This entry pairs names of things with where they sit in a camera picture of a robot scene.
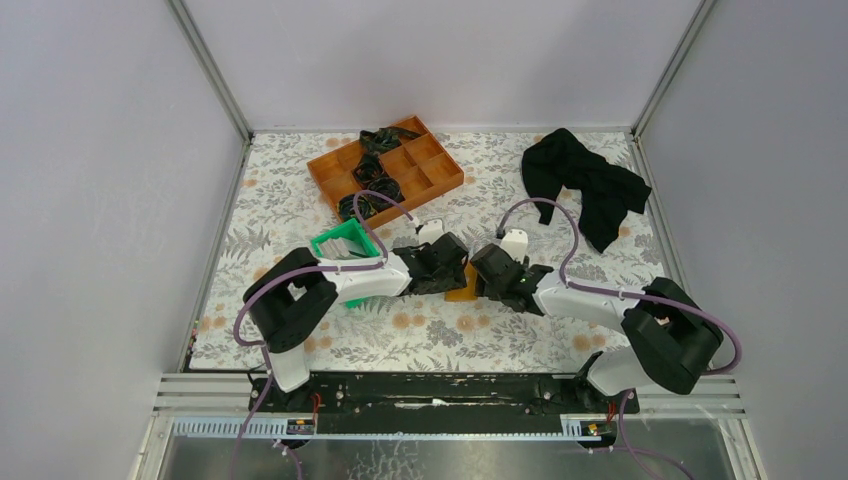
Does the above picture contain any orange leather card holder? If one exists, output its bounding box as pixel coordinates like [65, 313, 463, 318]
[444, 263, 478, 303]

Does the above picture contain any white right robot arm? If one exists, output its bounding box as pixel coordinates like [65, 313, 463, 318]
[471, 244, 724, 412]

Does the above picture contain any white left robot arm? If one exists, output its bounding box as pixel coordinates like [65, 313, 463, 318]
[237, 233, 468, 411]

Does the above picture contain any stack of white cards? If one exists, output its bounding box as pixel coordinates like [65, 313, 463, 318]
[319, 238, 368, 260]

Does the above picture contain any rolled dark belt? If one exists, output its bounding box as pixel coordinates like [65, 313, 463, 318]
[337, 194, 378, 222]
[351, 152, 385, 189]
[367, 175, 405, 211]

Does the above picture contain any green plastic bin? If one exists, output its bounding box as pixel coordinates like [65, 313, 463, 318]
[310, 218, 384, 267]

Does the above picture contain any wooden compartment tray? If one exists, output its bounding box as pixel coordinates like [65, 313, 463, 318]
[307, 115, 465, 222]

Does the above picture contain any black cloth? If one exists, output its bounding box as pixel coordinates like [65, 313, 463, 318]
[521, 128, 652, 253]

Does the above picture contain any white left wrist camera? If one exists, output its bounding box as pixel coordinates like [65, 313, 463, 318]
[416, 219, 445, 244]

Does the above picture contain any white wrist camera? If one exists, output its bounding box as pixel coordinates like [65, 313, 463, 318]
[498, 229, 529, 263]
[416, 219, 445, 244]

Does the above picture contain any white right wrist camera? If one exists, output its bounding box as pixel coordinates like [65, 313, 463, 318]
[498, 229, 529, 263]

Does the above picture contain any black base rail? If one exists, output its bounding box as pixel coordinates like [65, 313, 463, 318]
[247, 372, 640, 434]

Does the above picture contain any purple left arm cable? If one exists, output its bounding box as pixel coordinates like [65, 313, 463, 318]
[228, 190, 419, 480]

